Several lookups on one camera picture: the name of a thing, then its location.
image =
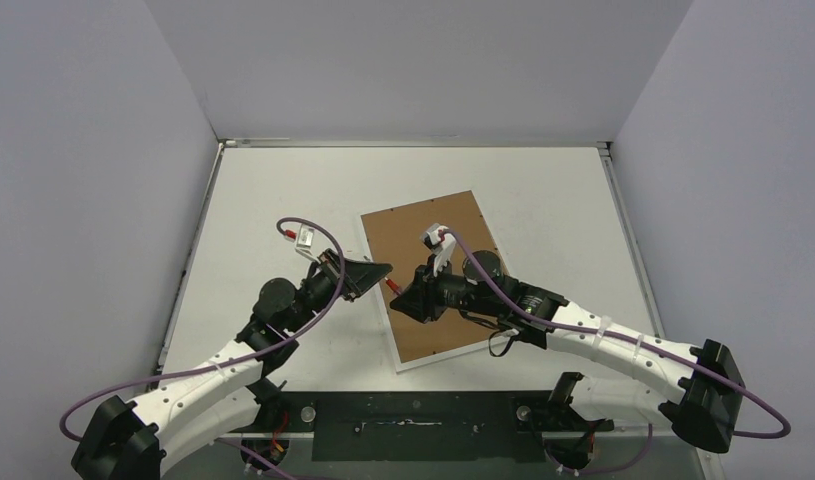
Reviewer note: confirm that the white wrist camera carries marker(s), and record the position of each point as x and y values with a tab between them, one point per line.
441	244
304	240

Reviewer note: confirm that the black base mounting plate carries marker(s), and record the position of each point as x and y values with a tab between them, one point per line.
461	443

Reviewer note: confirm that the white picture frame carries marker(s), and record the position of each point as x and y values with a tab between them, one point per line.
397	361

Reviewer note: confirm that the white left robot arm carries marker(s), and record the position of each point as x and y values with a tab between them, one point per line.
143	437

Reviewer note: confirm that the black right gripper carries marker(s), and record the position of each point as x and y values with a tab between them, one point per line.
431	292

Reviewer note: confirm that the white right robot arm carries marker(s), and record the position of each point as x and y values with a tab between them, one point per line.
691	389

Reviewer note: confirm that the blue red screwdriver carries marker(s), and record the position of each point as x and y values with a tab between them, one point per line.
393	286

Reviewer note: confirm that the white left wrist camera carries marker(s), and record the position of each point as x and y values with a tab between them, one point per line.
304	240

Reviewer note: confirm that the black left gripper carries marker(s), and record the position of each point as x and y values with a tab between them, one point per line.
363	276

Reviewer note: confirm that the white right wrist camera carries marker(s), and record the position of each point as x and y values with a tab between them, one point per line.
441	244

